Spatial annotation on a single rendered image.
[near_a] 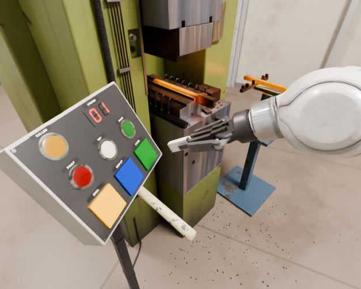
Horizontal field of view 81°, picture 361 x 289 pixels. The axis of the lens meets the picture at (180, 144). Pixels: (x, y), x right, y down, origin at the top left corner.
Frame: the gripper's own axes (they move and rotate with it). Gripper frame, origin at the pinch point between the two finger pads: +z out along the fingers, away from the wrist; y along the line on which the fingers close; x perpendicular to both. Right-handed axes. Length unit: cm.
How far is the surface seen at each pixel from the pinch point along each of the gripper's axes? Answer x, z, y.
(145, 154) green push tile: 0.2, 12.5, -0.7
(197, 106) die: -7.3, 12.3, 46.6
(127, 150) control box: 5.3, 13.2, -5.0
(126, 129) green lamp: 9.9, 12.8, -0.9
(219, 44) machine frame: 10, 0, 83
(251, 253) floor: -112, 20, 35
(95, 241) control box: -3.4, 14.5, -27.0
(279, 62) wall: -78, -15, 314
